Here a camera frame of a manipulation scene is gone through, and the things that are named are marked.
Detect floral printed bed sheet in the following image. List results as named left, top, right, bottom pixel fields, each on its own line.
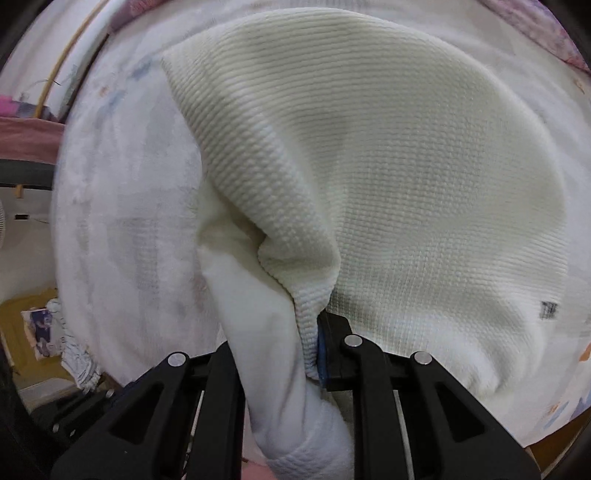
left=52, top=1, right=590, bottom=445

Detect striped clothes on floor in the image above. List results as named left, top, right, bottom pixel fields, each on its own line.
left=21, top=298, right=102, bottom=392

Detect purple floral quilt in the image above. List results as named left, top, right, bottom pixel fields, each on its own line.
left=480, top=0, right=590, bottom=74

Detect pink towel on rack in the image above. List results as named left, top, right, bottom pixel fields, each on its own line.
left=0, top=95, right=65, bottom=190

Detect white snap-button jacket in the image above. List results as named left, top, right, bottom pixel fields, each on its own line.
left=162, top=8, right=567, bottom=479

